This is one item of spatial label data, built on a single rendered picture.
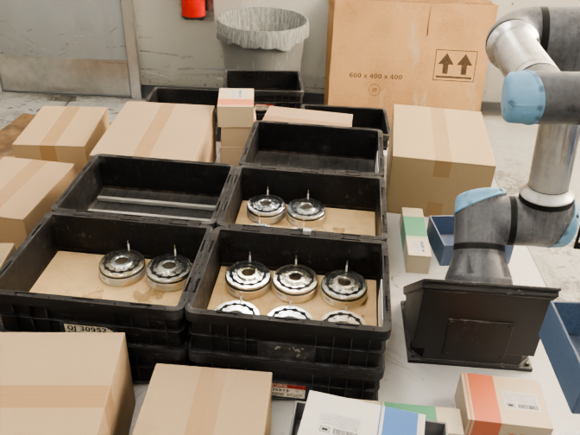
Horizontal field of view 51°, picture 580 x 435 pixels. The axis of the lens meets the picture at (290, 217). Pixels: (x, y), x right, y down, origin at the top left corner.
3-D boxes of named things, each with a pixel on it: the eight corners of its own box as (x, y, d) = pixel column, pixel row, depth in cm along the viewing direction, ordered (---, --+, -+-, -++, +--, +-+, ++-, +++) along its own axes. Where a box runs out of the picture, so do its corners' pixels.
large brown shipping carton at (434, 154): (387, 154, 225) (394, 104, 214) (469, 162, 222) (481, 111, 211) (384, 212, 192) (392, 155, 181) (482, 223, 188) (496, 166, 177)
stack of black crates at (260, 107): (301, 148, 349) (305, 71, 324) (299, 177, 321) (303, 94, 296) (227, 144, 350) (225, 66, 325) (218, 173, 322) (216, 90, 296)
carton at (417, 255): (399, 223, 187) (401, 207, 183) (419, 224, 186) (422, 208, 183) (405, 272, 167) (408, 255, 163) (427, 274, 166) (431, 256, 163)
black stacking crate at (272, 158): (377, 163, 195) (381, 130, 189) (379, 213, 171) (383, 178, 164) (255, 154, 198) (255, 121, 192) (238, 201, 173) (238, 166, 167)
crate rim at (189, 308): (387, 249, 140) (387, 240, 139) (391, 342, 115) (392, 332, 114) (215, 233, 143) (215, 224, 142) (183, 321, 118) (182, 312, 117)
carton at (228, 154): (221, 145, 226) (221, 127, 222) (254, 146, 227) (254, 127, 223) (220, 167, 213) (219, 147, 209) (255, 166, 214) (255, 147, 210)
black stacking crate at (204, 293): (381, 281, 145) (387, 242, 139) (383, 376, 121) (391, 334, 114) (217, 266, 148) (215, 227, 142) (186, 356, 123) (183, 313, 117)
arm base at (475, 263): (497, 292, 149) (498, 251, 150) (524, 288, 134) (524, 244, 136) (436, 286, 148) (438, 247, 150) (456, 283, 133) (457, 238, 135)
